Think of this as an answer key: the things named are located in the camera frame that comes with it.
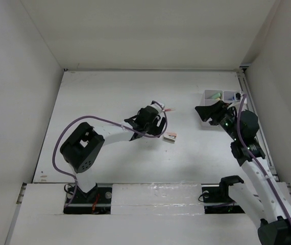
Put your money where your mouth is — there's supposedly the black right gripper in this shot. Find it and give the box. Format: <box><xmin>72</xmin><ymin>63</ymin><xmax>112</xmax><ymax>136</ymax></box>
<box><xmin>195</xmin><ymin>100</ymin><xmax>241</xmax><ymax>141</ymax></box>

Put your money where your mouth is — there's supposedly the green highlighter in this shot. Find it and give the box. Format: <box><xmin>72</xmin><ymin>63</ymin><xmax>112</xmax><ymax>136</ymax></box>
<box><xmin>210</xmin><ymin>93</ymin><xmax>221</xmax><ymax>100</ymax></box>

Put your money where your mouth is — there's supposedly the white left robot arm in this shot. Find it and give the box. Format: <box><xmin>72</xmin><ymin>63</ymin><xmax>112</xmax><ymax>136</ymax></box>
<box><xmin>60</xmin><ymin>101</ymin><xmax>167</xmax><ymax>203</ymax></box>

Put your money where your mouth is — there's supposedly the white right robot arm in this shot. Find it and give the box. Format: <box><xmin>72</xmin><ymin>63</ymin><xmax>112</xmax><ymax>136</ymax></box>
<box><xmin>195</xmin><ymin>101</ymin><xmax>291</xmax><ymax>244</ymax></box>

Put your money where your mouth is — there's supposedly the white compartment organizer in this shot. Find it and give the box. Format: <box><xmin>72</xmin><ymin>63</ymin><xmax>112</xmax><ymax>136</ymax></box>
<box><xmin>200</xmin><ymin>89</ymin><xmax>243</xmax><ymax>127</ymax></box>

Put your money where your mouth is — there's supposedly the pink white mini stapler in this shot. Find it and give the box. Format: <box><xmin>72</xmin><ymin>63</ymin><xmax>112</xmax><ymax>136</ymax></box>
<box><xmin>163</xmin><ymin>132</ymin><xmax>177</xmax><ymax>142</ymax></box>

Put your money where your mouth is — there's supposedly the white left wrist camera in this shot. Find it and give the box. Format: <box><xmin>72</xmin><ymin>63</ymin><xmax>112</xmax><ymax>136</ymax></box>
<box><xmin>150</xmin><ymin>101</ymin><xmax>165</xmax><ymax>114</ymax></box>

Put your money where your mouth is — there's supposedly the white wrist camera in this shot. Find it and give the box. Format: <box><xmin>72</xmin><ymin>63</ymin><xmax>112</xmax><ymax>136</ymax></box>
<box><xmin>150</xmin><ymin>101</ymin><xmax>165</xmax><ymax>114</ymax></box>
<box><xmin>228</xmin><ymin>91</ymin><xmax>247</xmax><ymax>108</ymax></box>

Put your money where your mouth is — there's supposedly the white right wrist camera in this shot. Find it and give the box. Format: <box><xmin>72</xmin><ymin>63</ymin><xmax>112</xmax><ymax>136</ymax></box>
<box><xmin>228</xmin><ymin>91</ymin><xmax>247</xmax><ymax>108</ymax></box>

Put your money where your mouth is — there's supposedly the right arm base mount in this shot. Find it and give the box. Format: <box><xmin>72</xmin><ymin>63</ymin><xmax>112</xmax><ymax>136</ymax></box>
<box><xmin>198</xmin><ymin>175</ymin><xmax>244</xmax><ymax>214</ymax></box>

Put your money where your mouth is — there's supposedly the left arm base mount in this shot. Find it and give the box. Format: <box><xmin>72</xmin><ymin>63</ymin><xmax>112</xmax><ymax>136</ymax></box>
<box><xmin>63</xmin><ymin>184</ymin><xmax>113</xmax><ymax>215</ymax></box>

